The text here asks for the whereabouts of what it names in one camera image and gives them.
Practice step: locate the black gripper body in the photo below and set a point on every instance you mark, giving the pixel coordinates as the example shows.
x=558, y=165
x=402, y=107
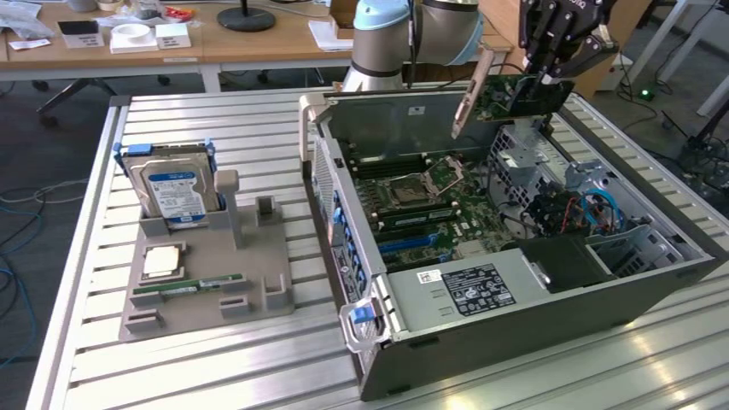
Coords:
x=582, y=17

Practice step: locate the green graphics card black fan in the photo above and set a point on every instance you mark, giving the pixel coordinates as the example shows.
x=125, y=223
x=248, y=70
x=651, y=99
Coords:
x=512, y=100

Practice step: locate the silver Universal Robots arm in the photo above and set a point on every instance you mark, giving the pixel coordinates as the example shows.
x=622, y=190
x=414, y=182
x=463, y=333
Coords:
x=376, y=55

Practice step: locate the power strip green light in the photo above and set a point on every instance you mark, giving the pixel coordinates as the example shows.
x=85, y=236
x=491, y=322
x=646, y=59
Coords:
x=646, y=92

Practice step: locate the metal drive cage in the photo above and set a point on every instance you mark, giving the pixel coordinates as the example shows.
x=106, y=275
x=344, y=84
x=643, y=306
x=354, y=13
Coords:
x=512, y=162

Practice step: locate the small cardboard box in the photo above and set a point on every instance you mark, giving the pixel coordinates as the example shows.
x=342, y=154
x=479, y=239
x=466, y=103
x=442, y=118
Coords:
x=342, y=15

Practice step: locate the stack of white papers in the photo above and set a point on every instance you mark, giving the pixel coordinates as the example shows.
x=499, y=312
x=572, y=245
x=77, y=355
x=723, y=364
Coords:
x=331, y=38

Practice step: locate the metal socket cover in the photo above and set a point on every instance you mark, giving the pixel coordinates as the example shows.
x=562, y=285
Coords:
x=434, y=172

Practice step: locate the CPU socket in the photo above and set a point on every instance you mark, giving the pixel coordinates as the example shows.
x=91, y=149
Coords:
x=410, y=192

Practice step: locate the green motherboard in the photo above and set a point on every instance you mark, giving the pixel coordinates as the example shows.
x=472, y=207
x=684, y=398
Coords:
x=472, y=222

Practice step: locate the metal disk bay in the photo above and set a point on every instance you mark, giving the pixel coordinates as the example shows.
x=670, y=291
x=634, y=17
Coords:
x=644, y=252

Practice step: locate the black round lamp base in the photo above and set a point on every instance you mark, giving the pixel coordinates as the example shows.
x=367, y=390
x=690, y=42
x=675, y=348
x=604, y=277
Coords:
x=246, y=21

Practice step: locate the red small item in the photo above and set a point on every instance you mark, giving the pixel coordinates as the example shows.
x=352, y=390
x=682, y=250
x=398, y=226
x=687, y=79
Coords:
x=177, y=13

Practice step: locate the white cube box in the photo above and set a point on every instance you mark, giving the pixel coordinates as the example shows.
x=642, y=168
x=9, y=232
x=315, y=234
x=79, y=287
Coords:
x=171, y=38

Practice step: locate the grey power supply unit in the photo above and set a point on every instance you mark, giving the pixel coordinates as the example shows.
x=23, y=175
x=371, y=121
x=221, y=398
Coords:
x=416, y=299

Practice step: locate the dark small item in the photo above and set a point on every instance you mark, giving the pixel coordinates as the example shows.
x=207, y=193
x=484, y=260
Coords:
x=150, y=14

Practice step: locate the dark grey open PC case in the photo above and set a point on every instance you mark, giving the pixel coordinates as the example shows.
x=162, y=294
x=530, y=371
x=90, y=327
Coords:
x=512, y=341

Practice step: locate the white flat box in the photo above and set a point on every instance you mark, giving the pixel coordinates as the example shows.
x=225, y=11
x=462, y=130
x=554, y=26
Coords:
x=134, y=48

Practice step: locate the white tape roll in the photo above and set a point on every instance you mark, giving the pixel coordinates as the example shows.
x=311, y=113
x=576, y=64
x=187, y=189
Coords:
x=130, y=32

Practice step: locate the hard disk in blue carrier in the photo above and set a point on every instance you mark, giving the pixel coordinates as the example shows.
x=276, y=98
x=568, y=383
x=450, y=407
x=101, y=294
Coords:
x=169, y=192

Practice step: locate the beige tape roll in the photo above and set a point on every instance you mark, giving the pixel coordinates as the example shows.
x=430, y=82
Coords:
x=110, y=4

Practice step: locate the white box black top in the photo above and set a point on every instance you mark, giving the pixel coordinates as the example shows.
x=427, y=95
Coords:
x=83, y=40

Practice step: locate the grey cup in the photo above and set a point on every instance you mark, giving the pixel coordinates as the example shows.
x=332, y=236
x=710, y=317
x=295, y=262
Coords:
x=83, y=5

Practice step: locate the wooden desk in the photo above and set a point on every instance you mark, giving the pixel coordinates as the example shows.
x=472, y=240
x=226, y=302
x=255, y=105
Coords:
x=69, y=57

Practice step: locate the green RAM stick white label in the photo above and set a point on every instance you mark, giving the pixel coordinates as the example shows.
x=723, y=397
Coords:
x=191, y=285

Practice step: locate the silver CPU chip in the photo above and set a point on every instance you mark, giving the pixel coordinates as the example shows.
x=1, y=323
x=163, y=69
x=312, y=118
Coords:
x=162, y=260

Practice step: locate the black chair base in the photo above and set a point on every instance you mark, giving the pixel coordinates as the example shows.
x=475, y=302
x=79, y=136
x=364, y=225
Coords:
x=49, y=112

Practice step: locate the grey parts rack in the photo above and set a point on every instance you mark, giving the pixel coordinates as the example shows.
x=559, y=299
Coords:
x=194, y=316

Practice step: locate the red and white card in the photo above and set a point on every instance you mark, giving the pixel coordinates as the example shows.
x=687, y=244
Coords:
x=29, y=44

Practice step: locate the clear plastic bag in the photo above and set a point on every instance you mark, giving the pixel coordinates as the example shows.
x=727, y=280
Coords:
x=23, y=21

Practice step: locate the white switch box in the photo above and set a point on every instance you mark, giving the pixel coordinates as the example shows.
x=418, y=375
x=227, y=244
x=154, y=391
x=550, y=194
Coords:
x=618, y=79

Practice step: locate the white desk frame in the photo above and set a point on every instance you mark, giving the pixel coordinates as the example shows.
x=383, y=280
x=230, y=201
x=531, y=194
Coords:
x=718, y=94

